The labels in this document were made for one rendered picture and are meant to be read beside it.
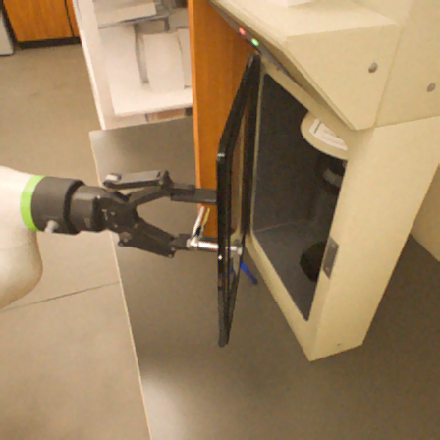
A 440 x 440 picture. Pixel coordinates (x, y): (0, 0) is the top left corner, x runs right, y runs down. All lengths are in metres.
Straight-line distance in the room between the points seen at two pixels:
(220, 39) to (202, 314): 0.51
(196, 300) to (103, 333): 1.19
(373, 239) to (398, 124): 0.18
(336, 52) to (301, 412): 0.56
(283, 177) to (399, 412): 0.46
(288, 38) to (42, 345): 1.86
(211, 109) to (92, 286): 1.56
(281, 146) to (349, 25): 0.41
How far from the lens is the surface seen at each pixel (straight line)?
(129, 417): 1.79
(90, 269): 2.28
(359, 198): 0.51
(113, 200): 0.64
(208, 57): 0.75
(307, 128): 0.62
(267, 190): 0.83
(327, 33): 0.39
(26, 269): 0.77
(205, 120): 0.79
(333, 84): 0.40
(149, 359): 0.79
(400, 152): 0.51
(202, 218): 0.62
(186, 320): 0.83
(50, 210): 0.67
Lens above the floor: 1.61
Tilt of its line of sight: 42 degrees down
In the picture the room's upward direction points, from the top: straight up
